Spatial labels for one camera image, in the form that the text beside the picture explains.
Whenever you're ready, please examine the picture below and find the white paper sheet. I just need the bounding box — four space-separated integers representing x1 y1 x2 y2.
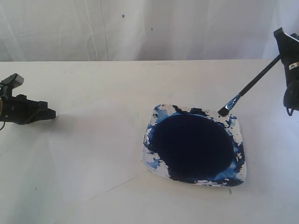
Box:
49 112 144 203

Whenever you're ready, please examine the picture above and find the white square paint plate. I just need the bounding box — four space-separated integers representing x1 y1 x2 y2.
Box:
142 104 247 187

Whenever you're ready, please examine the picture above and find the black paintbrush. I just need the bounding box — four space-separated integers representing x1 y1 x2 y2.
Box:
218 55 280 117

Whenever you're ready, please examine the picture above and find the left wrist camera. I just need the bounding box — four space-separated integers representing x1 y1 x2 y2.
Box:
0 73 24 99

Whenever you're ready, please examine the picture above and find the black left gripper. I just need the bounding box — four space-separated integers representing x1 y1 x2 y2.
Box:
0 95 56 125

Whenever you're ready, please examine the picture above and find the white backdrop cloth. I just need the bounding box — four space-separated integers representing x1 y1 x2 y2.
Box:
0 0 299 62

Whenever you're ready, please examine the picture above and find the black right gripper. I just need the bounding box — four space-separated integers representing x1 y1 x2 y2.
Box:
274 28 299 111

